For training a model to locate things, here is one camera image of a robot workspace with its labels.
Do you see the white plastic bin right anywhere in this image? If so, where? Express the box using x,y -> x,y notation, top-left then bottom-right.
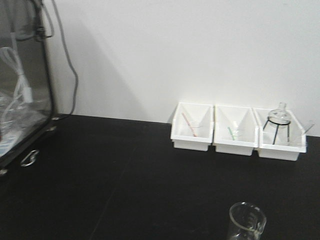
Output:
252,108 -> 307,161

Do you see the metal latch ring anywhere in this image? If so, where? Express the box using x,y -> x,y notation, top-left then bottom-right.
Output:
19,149 -> 40,168

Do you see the white plastic bin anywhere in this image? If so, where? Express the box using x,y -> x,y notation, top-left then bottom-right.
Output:
252,108 -> 307,161
170,102 -> 214,152
213,105 -> 259,156

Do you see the white cable inside chamber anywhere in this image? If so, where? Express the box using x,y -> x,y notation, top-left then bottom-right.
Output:
0,46 -> 35,126

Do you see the glass flask on black stand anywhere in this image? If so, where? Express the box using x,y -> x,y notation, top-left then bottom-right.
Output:
262,102 -> 292,145

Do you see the white plastic bin left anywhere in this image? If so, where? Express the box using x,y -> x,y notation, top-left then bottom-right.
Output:
170,102 -> 214,152

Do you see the red striped glass stick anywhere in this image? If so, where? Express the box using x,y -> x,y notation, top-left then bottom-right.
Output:
181,112 -> 197,137

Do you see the green striped glass stick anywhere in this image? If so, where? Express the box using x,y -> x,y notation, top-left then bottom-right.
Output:
227,126 -> 236,141

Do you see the transparent glove box chamber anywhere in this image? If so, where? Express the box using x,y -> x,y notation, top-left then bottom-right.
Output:
0,0 -> 55,175

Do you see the grey cable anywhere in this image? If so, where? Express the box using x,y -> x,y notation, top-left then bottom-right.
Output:
51,0 -> 80,116

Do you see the clear glass beaker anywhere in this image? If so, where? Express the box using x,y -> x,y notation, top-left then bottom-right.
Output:
226,201 -> 267,240

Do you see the white plastic bin middle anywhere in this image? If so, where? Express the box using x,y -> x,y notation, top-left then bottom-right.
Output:
213,105 -> 259,156

